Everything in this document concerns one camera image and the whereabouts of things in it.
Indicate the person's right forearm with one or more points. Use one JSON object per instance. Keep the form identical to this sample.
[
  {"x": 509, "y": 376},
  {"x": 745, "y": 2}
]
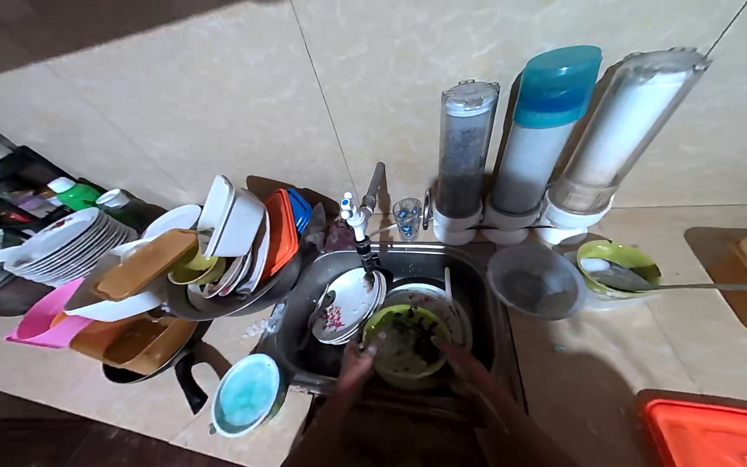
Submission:
[{"x": 515, "y": 420}]

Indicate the green bowl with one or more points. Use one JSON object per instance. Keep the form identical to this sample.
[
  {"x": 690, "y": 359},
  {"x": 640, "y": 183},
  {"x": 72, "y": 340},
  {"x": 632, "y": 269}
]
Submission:
[{"x": 631, "y": 257}]

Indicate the yellow-green bowl with food residue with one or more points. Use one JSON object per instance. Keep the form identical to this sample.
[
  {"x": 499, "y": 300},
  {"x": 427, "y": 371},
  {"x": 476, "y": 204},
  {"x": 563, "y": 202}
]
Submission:
[{"x": 403, "y": 358}]

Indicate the metal ladle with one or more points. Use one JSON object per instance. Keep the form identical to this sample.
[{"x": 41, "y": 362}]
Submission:
[{"x": 685, "y": 286}]

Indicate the person's left forearm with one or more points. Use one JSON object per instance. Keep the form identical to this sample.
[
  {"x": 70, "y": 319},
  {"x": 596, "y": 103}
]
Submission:
[{"x": 329, "y": 416}]

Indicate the white deep container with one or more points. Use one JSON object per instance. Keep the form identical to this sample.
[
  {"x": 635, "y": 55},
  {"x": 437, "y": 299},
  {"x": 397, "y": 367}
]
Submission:
[{"x": 122, "y": 310}]

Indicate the large metal basin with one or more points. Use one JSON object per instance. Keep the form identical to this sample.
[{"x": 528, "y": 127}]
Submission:
[{"x": 268, "y": 292}]

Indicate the translucent plastic bowl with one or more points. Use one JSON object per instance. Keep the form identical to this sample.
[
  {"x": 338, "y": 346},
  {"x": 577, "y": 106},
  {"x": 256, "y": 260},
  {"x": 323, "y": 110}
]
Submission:
[{"x": 535, "y": 285}]

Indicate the grey pipe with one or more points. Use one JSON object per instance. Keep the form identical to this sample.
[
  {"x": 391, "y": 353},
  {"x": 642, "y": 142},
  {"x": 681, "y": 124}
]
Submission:
[{"x": 375, "y": 186}]

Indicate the brown plastic container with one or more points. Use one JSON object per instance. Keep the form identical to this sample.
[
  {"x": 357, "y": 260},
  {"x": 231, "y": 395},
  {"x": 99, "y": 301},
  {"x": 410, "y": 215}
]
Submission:
[{"x": 146, "y": 343}]

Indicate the red-orange plastic tray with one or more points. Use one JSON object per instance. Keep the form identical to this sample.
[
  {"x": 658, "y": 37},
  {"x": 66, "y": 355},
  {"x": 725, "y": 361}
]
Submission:
[{"x": 717, "y": 430}]

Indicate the person's body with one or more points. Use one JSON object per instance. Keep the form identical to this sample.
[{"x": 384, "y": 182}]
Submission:
[{"x": 399, "y": 441}]

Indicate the pink plastic container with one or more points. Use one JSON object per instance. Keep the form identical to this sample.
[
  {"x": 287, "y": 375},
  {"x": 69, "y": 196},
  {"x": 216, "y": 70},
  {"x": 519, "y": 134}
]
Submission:
[{"x": 51, "y": 320}]

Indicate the white oval plate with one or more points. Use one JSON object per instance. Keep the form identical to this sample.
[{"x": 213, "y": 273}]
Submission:
[{"x": 175, "y": 218}]

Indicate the large round plate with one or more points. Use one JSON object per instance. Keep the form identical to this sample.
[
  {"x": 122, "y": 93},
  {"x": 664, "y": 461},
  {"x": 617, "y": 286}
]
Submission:
[{"x": 460, "y": 320}]

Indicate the dark bottle with white cap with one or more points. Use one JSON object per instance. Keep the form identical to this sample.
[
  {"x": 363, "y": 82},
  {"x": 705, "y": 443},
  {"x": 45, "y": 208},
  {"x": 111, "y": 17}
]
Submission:
[{"x": 128, "y": 211}]

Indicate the person's left hand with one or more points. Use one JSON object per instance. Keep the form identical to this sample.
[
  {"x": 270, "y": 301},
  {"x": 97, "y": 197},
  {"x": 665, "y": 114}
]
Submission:
[{"x": 355, "y": 364}]

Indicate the water filter with white cartridge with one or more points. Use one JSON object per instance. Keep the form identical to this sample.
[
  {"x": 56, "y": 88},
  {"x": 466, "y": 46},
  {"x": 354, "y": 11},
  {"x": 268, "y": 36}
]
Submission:
[{"x": 633, "y": 132}]

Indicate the water filter with teal cap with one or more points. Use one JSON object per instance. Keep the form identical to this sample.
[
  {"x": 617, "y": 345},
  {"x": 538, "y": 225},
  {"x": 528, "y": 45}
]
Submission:
[{"x": 537, "y": 141}]

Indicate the black plastic rack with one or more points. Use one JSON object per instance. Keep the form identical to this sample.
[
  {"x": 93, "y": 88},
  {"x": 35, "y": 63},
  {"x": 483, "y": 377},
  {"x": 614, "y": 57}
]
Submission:
[{"x": 18, "y": 168}]

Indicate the white plate with dark rim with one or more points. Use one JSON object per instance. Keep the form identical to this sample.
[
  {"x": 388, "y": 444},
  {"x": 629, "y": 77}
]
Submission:
[{"x": 255, "y": 259}]

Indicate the orange plastic basket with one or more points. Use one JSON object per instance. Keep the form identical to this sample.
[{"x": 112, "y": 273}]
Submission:
[{"x": 282, "y": 235}]

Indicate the stack of floral white plates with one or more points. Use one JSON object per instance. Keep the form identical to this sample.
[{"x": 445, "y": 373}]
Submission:
[{"x": 344, "y": 300}]

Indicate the white and black faucet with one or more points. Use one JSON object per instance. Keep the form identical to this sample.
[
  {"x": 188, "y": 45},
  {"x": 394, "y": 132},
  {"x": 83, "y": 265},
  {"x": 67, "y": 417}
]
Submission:
[{"x": 358, "y": 225}]

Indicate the black frying pan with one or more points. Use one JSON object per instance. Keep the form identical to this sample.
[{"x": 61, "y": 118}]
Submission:
[{"x": 187, "y": 384}]

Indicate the person's right hand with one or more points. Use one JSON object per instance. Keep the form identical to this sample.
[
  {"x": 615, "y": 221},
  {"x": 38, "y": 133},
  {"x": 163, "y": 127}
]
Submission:
[{"x": 461, "y": 363}]

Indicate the person's right thumb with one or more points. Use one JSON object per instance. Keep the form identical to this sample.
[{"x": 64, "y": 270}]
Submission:
[{"x": 443, "y": 345}]

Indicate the water filter with grey granules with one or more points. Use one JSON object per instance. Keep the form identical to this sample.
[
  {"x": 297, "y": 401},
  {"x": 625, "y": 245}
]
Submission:
[{"x": 465, "y": 158}]

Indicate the green bottle with white cap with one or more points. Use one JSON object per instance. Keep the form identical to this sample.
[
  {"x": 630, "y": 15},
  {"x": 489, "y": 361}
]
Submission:
[{"x": 77, "y": 194}]

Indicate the brown rectangular lid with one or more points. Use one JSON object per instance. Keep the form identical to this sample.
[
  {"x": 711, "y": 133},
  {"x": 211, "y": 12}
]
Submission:
[{"x": 146, "y": 264}]

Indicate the person's left thumb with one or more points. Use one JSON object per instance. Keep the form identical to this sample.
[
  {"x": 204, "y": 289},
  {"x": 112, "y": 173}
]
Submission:
[{"x": 375, "y": 345}]

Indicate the white rectangular plastic container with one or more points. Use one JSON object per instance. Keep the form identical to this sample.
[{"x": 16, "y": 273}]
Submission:
[{"x": 237, "y": 219}]

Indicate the blue plastic container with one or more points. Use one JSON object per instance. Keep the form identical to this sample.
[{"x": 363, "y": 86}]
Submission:
[{"x": 300, "y": 209}]

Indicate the dark reddish cloth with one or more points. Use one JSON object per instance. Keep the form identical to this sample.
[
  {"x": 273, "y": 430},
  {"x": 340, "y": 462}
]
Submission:
[{"x": 341, "y": 237}]

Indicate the bowl of turquoise soap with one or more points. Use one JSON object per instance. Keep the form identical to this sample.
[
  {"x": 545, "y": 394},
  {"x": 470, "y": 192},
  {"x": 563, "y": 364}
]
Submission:
[{"x": 247, "y": 395}]

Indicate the person's left fingers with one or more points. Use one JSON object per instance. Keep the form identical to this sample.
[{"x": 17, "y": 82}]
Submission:
[{"x": 351, "y": 351}]

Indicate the stainless steel sink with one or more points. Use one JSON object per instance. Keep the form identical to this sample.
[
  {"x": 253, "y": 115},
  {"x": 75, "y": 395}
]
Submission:
[{"x": 490, "y": 319}]

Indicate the metal spoon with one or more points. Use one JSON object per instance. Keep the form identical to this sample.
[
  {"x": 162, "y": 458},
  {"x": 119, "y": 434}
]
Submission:
[{"x": 321, "y": 307}]

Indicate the small olive-green bowl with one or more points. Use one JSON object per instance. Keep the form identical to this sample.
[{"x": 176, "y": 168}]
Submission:
[{"x": 193, "y": 270}]

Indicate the clear glass with blue print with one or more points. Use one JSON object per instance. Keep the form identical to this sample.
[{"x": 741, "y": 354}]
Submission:
[{"x": 407, "y": 220}]

